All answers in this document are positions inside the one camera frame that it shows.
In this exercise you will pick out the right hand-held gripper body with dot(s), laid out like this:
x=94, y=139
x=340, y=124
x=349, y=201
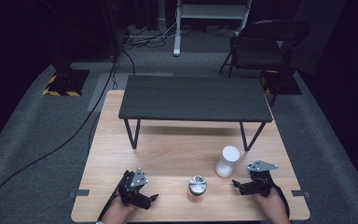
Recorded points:
x=259, y=185

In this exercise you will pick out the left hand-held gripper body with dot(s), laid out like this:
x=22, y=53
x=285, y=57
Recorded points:
x=130, y=194

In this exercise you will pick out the person's left hand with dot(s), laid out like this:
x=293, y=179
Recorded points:
x=119, y=209

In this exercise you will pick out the person's right hand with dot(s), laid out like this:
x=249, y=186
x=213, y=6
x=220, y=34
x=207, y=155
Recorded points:
x=273, y=203

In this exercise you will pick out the white cylindrical container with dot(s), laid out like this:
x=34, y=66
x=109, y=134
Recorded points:
x=228, y=161

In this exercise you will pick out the silver metal can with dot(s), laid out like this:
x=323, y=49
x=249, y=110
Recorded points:
x=197, y=185

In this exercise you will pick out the grey tape strip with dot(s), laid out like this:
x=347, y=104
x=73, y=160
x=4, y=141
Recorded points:
x=300, y=193
x=79, y=193

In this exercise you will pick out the black raised shelf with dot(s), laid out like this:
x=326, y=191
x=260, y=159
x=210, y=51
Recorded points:
x=195, y=98

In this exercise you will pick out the black hazard-striped stand base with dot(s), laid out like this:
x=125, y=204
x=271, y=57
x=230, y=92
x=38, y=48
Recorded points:
x=66, y=82
x=281, y=82

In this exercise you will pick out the black folding chair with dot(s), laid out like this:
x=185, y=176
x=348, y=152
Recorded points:
x=261, y=49

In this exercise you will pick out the black stand pole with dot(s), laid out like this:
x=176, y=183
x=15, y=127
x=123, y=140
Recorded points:
x=112, y=28

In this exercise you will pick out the white metal stand frame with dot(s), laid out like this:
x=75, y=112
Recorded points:
x=211, y=11

